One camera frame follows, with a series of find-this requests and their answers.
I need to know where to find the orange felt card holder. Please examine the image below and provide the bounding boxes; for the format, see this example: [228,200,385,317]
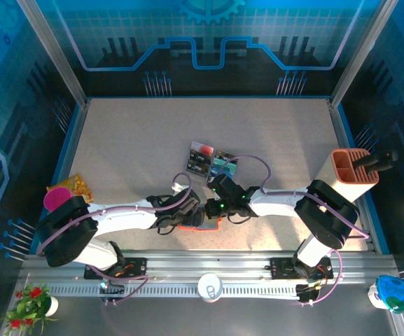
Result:
[177,209,223,232]

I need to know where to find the clear acrylic card tray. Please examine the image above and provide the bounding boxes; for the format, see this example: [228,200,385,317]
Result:
[186,141,243,186]

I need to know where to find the teal credit card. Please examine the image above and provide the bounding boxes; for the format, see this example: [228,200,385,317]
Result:
[211,157,237,174]

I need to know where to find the white and red credit card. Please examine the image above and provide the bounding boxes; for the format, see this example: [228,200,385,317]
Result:
[190,141,214,157]

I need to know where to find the white knife block orange top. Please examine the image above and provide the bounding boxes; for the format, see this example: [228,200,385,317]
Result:
[313,148,380,204]

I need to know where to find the yellow snack bag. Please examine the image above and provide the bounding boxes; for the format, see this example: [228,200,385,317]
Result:
[50,173,94,204]

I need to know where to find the pink plastic cup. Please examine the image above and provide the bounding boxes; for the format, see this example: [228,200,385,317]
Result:
[43,187,74,213]

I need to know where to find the potted plant red flowers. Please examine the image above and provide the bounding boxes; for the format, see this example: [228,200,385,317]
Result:
[0,282,60,335]

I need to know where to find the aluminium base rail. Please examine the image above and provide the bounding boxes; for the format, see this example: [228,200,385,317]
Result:
[21,248,397,286]

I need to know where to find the slotted grey cable duct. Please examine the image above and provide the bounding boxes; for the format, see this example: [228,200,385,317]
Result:
[53,285,302,299]

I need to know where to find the black utensil handle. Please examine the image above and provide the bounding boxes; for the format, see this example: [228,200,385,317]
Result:
[352,148,400,175]

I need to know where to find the aluminium frame post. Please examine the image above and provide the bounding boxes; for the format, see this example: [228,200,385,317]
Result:
[329,0,398,108]
[18,0,89,108]

